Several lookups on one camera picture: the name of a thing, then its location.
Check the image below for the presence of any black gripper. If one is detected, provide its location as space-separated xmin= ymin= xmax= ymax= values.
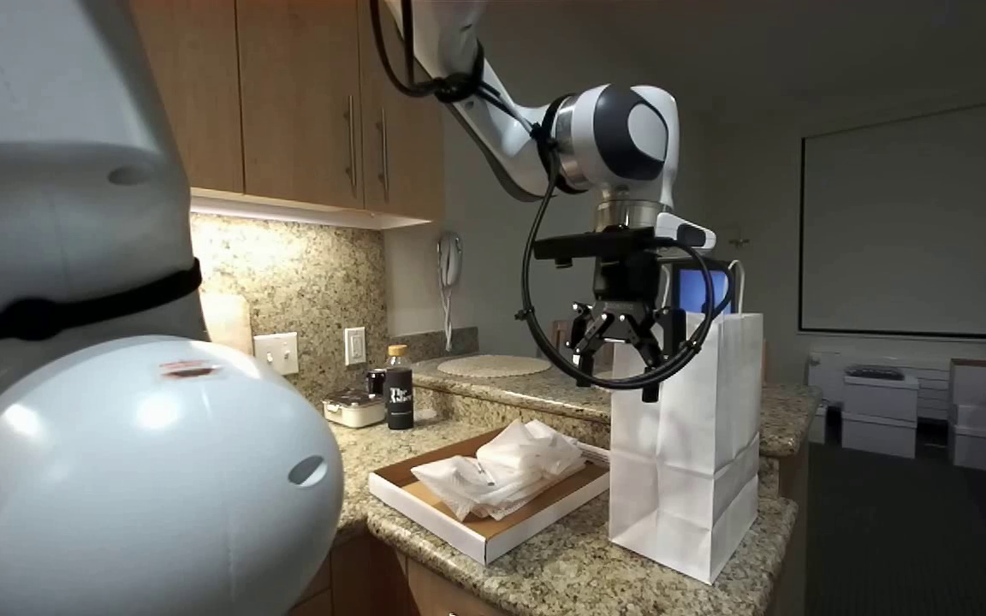
xmin=566 ymin=258 xmax=691 ymax=404

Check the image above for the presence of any white mesh cloth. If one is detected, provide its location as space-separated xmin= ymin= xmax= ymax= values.
xmin=475 ymin=418 xmax=589 ymax=488

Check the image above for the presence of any white paper bag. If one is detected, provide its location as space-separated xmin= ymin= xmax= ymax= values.
xmin=605 ymin=307 xmax=766 ymax=587

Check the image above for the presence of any small computer monitor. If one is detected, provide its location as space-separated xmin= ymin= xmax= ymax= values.
xmin=674 ymin=262 xmax=739 ymax=319

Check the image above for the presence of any round woven placemat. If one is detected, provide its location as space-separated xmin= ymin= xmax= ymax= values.
xmin=436 ymin=353 xmax=556 ymax=384

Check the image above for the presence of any folded white cloth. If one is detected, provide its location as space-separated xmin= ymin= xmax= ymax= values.
xmin=436 ymin=455 xmax=589 ymax=525

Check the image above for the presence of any dark bottle with label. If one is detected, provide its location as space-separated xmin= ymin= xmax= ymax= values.
xmin=384 ymin=343 xmax=419 ymax=430

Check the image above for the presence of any small white dish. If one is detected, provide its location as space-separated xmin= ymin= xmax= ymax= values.
xmin=323 ymin=395 xmax=392 ymax=430

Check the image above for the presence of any wooden base cabinet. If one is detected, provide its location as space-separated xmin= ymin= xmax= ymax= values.
xmin=283 ymin=525 xmax=489 ymax=616

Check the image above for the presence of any white paper towel roll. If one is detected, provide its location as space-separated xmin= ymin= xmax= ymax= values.
xmin=198 ymin=284 xmax=254 ymax=355

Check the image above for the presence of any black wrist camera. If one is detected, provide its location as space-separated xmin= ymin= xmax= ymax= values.
xmin=532 ymin=222 xmax=720 ymax=275

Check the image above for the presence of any white wall phone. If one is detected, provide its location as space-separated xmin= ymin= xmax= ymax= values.
xmin=436 ymin=228 xmax=466 ymax=355

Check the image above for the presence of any white wall outlet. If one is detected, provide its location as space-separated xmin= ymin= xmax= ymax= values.
xmin=339 ymin=325 xmax=369 ymax=369
xmin=254 ymin=327 xmax=303 ymax=375

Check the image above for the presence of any white wall board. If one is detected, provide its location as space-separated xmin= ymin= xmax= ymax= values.
xmin=797 ymin=97 xmax=986 ymax=343

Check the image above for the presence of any black arm strap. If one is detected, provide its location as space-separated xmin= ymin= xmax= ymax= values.
xmin=0 ymin=258 xmax=206 ymax=348

